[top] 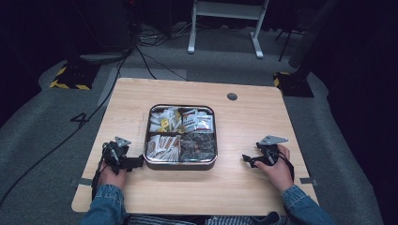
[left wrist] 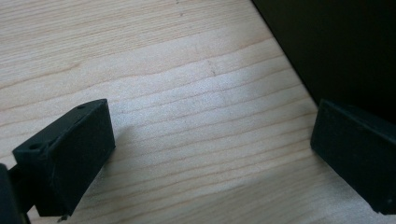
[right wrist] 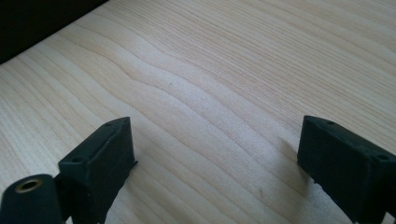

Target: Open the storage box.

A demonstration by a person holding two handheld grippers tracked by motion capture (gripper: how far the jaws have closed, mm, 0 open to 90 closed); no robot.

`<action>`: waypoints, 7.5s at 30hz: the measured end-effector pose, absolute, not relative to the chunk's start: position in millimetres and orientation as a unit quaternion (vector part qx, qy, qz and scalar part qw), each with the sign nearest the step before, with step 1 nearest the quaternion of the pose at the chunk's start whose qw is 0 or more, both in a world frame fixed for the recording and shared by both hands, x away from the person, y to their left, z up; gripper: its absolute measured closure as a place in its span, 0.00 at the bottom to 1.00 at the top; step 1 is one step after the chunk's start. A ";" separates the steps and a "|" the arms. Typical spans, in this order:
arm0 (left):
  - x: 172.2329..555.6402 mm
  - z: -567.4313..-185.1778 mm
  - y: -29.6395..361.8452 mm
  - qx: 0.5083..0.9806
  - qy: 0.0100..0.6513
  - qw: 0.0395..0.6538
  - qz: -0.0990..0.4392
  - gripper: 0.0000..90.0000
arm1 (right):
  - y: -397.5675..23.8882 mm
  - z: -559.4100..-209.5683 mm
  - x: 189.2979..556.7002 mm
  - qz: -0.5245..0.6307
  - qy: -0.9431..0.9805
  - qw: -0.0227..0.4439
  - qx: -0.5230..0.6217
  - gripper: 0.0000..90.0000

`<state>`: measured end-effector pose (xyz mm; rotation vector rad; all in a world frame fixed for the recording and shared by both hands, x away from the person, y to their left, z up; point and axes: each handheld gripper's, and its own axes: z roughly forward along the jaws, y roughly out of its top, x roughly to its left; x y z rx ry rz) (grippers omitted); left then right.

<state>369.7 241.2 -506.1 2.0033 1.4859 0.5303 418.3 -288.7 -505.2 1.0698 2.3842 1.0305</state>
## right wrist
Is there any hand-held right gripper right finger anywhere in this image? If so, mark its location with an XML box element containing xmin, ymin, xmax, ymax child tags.
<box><xmin>296</xmin><ymin>115</ymin><xmax>396</xmax><ymax>224</ymax></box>

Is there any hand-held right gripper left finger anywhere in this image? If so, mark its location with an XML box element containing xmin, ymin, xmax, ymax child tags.
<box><xmin>53</xmin><ymin>116</ymin><xmax>139</xmax><ymax>224</ymax></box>

